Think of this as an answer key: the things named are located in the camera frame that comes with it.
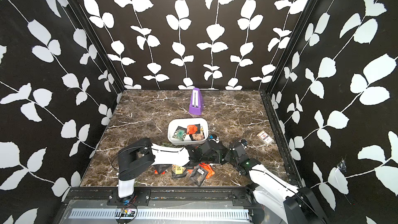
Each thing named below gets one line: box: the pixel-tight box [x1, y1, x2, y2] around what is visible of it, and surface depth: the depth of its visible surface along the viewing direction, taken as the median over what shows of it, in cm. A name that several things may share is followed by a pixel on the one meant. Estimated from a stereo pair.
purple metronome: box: [188, 87, 204, 116], surface depth 103 cm
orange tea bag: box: [198, 162, 216, 179], surface depth 83 cm
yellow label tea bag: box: [171, 164, 187, 175], surface depth 84 cm
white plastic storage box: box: [167, 117, 209, 146], surface depth 97 cm
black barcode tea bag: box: [189, 164, 209, 188], surface depth 82 cm
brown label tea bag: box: [189, 126, 206, 142], surface depth 97 cm
